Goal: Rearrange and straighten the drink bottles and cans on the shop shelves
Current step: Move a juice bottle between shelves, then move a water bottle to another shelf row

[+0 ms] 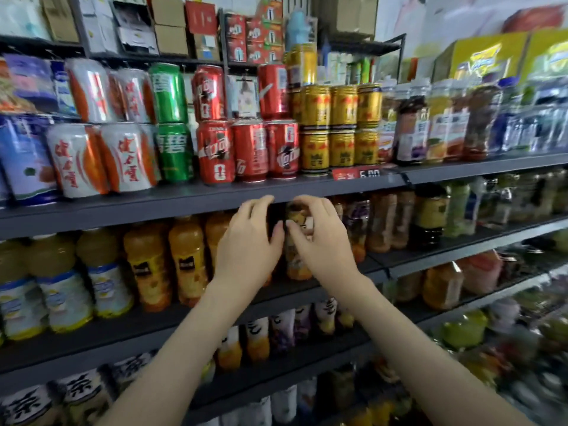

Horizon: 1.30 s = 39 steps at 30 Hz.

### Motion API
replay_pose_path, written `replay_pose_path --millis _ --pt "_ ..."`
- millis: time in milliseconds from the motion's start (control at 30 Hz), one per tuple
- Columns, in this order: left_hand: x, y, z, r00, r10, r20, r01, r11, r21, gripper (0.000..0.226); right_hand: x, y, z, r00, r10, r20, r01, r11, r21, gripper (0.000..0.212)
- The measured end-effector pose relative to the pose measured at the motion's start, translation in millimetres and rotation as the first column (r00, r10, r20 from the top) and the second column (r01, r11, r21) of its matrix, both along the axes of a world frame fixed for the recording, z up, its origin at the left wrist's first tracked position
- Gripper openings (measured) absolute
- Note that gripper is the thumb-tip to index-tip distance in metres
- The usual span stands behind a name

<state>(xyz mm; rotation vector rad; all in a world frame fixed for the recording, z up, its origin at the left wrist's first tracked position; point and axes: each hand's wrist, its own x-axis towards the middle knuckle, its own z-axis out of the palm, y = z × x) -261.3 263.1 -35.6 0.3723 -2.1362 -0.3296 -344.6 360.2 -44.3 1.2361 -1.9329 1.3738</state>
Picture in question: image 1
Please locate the dark bottle yellow label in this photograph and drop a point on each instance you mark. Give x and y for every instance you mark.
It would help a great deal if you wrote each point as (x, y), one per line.
(432, 213)

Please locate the row of small white bottles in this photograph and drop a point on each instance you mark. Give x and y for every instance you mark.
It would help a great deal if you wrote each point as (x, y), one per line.
(266, 408)

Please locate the person's left hand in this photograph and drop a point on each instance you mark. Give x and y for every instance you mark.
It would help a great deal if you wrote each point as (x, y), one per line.
(248, 253)

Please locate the group of red soda cans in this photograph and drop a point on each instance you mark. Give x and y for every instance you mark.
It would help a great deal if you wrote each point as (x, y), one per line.
(248, 146)

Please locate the yellow juice bottle blue label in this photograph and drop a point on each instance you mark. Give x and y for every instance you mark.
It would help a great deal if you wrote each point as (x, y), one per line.
(106, 270)
(60, 284)
(18, 293)

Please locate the amber tea bottle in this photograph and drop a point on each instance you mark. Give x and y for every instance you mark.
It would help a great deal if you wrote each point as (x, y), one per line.
(404, 217)
(383, 222)

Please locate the person's right forearm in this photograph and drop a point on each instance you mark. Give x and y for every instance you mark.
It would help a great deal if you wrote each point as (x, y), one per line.
(426, 364)

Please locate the green drink bottle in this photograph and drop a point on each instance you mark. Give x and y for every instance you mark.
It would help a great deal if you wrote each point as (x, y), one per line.
(457, 208)

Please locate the light blue plastic jug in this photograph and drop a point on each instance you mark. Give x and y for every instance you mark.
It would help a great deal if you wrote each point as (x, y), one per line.
(297, 31)

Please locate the brushstroke bottle purple fruit print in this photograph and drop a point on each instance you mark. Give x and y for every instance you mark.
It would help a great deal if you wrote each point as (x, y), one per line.
(303, 322)
(282, 331)

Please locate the stack of gold Red Bull cans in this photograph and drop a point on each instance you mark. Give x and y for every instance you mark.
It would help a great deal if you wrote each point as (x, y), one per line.
(342, 119)

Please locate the white label tea bottle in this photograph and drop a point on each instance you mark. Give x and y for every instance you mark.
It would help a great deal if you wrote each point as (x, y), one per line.
(84, 393)
(27, 408)
(129, 368)

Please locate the white blue drink bottle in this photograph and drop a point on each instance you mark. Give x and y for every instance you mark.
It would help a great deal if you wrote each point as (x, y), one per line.
(485, 201)

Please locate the white cardboard boxes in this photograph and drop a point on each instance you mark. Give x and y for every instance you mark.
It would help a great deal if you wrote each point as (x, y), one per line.
(120, 22)

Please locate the stack of red cartons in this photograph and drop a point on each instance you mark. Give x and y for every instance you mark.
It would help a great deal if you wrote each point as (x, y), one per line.
(253, 35)

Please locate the pink squat drink bottle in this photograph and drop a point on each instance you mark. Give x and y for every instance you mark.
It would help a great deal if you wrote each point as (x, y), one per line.
(481, 272)

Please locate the row of hanging snack packets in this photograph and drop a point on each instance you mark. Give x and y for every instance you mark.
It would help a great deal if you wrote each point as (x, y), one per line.
(31, 80)

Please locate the small brown cardboard box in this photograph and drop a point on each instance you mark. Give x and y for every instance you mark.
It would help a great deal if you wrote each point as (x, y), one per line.
(62, 17)

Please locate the person's right hand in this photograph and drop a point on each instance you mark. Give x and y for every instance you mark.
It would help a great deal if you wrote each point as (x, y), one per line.
(330, 253)

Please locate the orange juice bottle yellow cap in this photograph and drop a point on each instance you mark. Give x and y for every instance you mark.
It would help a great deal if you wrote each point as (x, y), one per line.
(217, 235)
(149, 266)
(188, 261)

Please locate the orange squat drink bottle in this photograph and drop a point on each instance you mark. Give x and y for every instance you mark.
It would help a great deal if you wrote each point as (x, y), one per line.
(442, 286)

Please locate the person's left forearm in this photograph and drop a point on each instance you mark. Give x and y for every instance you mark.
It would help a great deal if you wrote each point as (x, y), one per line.
(177, 368)

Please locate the yellow carton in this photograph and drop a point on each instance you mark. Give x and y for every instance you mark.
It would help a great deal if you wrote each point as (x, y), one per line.
(546, 53)
(484, 53)

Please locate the red price tag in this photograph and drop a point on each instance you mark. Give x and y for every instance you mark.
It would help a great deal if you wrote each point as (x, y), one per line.
(357, 173)

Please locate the dark grey metal shelf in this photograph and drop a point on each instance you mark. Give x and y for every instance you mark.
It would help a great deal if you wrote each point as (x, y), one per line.
(177, 201)

